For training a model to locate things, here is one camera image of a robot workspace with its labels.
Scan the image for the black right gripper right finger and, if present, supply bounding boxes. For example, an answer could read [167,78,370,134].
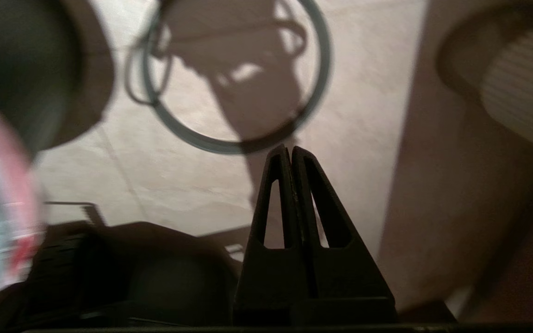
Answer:
[292,146,396,301]

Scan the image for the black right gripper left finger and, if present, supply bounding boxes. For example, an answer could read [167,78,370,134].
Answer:
[233,144,312,301]

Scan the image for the grey bin retaining ring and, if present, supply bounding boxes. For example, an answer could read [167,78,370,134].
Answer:
[141,0,333,155]

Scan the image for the black round trash bin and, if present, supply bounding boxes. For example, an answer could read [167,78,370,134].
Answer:
[0,0,82,155]

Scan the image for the grey ribbed stool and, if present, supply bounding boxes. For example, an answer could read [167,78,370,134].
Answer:
[479,16,533,160]

